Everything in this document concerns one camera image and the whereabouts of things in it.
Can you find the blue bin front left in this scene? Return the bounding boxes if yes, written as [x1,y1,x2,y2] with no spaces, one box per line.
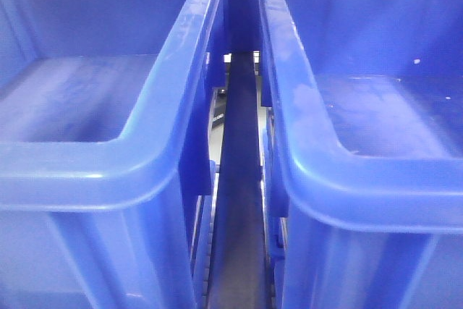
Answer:
[1,0,223,308]

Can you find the blue bin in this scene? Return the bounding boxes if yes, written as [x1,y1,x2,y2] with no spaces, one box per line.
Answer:
[1,0,223,308]
[259,0,462,308]

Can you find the blue bin front right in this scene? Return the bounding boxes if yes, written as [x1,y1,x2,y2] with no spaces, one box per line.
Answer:
[259,0,462,308]

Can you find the steel shelf divider rail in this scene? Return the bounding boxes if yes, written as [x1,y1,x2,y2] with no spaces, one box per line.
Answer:
[206,52,268,308]

